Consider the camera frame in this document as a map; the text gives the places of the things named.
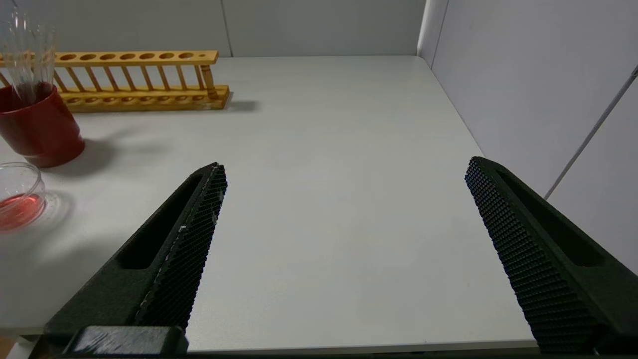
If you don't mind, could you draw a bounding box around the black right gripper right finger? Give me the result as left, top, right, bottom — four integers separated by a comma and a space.
465, 156, 638, 356

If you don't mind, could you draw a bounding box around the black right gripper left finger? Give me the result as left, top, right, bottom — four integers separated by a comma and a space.
44, 162, 228, 345

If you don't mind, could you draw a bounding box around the wooden test tube rack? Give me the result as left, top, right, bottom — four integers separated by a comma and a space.
0, 50, 230, 113

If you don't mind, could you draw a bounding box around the clear glass beaker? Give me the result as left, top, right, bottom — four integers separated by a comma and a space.
0, 162, 47, 235

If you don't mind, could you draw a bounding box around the red cup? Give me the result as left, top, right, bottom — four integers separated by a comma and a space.
0, 82, 86, 169

